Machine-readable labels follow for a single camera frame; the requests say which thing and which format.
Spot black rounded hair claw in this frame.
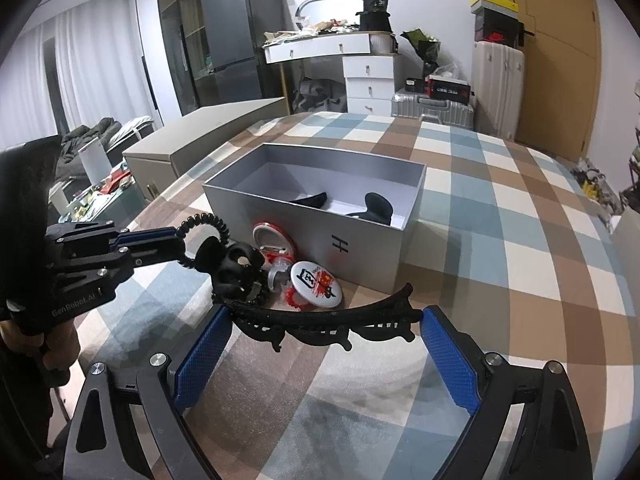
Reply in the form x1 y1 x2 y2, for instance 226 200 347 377
349 191 397 226

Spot silver cardboard box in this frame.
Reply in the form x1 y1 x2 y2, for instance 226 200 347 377
202 142 427 295

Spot white curtains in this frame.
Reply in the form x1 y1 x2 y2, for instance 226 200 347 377
15 10 162 137

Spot red rimmed round compact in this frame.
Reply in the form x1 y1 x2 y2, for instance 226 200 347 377
252 221 296 261

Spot person's left hand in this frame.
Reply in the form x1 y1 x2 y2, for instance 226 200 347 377
0 310 81 387

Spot white suitcase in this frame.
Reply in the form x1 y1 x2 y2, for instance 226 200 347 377
472 39 527 142

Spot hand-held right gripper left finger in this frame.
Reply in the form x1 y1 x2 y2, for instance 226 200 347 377
62 304 235 480

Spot oval mirror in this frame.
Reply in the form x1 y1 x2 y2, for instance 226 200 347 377
294 0 365 32

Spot white dressing table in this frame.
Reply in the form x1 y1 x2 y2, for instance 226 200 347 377
264 30 401 117

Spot white round badge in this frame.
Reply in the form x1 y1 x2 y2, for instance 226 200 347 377
290 261 341 313

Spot red black shoe box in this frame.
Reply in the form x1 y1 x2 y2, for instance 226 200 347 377
425 74 472 102

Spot pile of dark clothes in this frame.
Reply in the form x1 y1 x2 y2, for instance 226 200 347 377
57 116 156 181

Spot black handbag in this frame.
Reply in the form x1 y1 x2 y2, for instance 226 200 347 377
354 0 394 34

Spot silver suitcase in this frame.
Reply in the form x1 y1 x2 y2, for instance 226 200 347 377
391 87 476 132

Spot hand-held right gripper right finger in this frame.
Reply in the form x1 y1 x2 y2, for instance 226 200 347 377
419 305 596 480

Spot clutter of cosmetics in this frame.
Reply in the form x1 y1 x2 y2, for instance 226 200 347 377
265 18 362 45

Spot black objects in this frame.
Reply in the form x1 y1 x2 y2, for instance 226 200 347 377
176 214 231 271

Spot wooden door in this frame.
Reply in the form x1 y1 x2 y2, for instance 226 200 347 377
502 0 602 162

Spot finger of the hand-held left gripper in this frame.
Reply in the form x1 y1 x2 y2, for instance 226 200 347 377
55 243 187 306
46 222 182 256

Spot long black hair clip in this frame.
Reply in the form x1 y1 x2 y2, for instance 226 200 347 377
227 282 423 353

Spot dark wrapped flower bouquet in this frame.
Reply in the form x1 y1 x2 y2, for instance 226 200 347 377
400 27 444 79

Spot black curved hair clip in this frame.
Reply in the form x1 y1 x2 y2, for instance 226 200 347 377
287 191 329 209

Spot dark grey refrigerator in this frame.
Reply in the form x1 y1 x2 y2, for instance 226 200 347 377
201 0 287 107

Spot cluttered glass table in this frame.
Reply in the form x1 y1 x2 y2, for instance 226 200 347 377
49 172 147 223

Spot plaid bed sheet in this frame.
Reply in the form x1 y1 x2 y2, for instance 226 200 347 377
65 110 637 480

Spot pile of small clutter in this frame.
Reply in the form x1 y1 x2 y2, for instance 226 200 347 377
570 156 614 222

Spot dark glass cabinet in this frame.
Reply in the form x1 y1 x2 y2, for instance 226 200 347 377
135 0 212 117

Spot white cylinder appliance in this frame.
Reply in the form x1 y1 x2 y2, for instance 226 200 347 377
80 137 111 187

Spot yellow lid shoe box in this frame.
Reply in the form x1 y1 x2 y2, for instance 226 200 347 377
470 0 520 14

